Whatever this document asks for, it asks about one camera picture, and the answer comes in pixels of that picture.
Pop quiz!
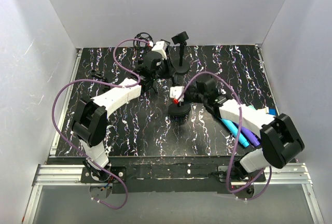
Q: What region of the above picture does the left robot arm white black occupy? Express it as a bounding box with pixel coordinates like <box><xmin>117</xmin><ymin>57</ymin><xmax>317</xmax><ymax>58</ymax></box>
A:
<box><xmin>71</xmin><ymin>51</ymin><xmax>172</xmax><ymax>183</ymax></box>

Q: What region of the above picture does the small blue block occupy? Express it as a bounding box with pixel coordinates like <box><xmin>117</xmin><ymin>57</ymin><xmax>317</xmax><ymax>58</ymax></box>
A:
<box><xmin>269</xmin><ymin>108</ymin><xmax>277</xmax><ymax>116</ymax></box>

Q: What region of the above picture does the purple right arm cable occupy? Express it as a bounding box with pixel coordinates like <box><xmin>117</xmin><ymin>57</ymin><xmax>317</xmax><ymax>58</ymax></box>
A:
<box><xmin>173</xmin><ymin>71</ymin><xmax>272</xmax><ymax>201</ymax></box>

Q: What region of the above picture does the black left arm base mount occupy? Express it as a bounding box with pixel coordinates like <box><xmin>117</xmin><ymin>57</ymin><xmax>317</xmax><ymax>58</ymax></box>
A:
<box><xmin>80</xmin><ymin>165</ymin><xmax>128</xmax><ymax>184</ymax></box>

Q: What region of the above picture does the purple foam head microphone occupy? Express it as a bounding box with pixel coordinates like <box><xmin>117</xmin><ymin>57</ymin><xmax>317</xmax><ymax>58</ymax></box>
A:
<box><xmin>239</xmin><ymin>127</ymin><xmax>260</xmax><ymax>148</ymax></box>

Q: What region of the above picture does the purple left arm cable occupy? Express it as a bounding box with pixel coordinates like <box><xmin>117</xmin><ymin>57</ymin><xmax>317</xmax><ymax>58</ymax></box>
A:
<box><xmin>51</xmin><ymin>37</ymin><xmax>156</xmax><ymax>211</ymax></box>

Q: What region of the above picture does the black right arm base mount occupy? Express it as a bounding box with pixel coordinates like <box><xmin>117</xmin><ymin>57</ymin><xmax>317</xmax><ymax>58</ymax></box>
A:
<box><xmin>217</xmin><ymin>165</ymin><xmax>267</xmax><ymax>183</ymax></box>

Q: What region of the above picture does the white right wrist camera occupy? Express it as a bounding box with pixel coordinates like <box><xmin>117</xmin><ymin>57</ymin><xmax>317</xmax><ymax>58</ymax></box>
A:
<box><xmin>169</xmin><ymin>86</ymin><xmax>184</xmax><ymax>101</ymax></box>

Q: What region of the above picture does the black round base stand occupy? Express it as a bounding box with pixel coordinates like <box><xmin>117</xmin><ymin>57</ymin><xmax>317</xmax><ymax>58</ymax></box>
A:
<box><xmin>168</xmin><ymin>76</ymin><xmax>191</xmax><ymax>119</ymax></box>
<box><xmin>172</xmin><ymin>31</ymin><xmax>190</xmax><ymax>75</ymax></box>

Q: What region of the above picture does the small white block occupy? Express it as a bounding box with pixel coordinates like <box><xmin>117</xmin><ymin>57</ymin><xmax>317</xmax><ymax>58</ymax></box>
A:
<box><xmin>257</xmin><ymin>107</ymin><xmax>269</xmax><ymax>114</ymax></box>

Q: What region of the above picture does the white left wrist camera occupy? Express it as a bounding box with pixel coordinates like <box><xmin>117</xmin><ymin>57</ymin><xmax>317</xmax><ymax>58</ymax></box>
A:
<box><xmin>152</xmin><ymin>40</ymin><xmax>170</xmax><ymax>60</ymax></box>

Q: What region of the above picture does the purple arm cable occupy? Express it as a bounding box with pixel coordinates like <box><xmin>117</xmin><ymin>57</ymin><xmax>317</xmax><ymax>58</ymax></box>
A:
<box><xmin>51</xmin><ymin>37</ymin><xmax>156</xmax><ymax>211</ymax></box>
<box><xmin>173</xmin><ymin>71</ymin><xmax>272</xmax><ymax>201</ymax></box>

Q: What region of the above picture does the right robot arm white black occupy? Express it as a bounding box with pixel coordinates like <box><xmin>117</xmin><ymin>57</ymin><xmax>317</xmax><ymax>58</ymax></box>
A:
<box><xmin>170</xmin><ymin>75</ymin><xmax>305</xmax><ymax>181</ymax></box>

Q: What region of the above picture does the aluminium frame rail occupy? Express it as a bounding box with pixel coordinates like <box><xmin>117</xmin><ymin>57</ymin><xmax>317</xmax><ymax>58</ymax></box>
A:
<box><xmin>22</xmin><ymin>49</ymin><xmax>109</xmax><ymax>224</ymax></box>

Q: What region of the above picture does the bright blue microphone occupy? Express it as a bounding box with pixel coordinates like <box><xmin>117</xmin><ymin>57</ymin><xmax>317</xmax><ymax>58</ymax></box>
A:
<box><xmin>221</xmin><ymin>119</ymin><xmax>250</xmax><ymax>148</ymax></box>

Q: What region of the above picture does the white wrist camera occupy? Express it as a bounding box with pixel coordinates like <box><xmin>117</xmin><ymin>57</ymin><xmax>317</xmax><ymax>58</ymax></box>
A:
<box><xmin>169</xmin><ymin>86</ymin><xmax>184</xmax><ymax>101</ymax></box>
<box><xmin>152</xmin><ymin>40</ymin><xmax>170</xmax><ymax>60</ymax></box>

